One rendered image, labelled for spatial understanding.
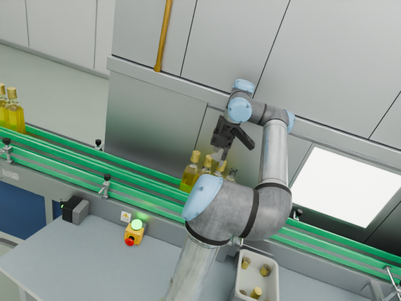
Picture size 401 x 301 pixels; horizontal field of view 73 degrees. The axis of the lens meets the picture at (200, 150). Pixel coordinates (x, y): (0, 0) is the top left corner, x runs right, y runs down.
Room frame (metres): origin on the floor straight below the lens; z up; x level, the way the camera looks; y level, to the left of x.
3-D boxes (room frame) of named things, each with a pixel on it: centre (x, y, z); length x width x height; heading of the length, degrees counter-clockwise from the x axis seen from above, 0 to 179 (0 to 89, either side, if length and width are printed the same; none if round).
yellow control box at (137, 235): (0.78, 0.17, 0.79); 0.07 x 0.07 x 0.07; 86
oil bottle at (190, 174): (0.97, 0.01, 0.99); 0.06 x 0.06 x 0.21; 85
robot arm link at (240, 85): (0.96, -0.08, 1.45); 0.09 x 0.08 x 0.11; 0
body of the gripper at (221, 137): (0.96, -0.07, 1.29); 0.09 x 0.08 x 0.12; 87
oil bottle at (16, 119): (1.03, 0.88, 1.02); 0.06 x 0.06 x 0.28; 86
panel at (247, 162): (1.07, -0.42, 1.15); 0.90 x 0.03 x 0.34; 86
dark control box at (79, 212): (0.80, 0.45, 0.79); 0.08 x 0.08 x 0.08; 86
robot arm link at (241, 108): (0.86, -0.10, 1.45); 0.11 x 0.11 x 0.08; 0
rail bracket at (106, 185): (0.82, 0.34, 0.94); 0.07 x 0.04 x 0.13; 176
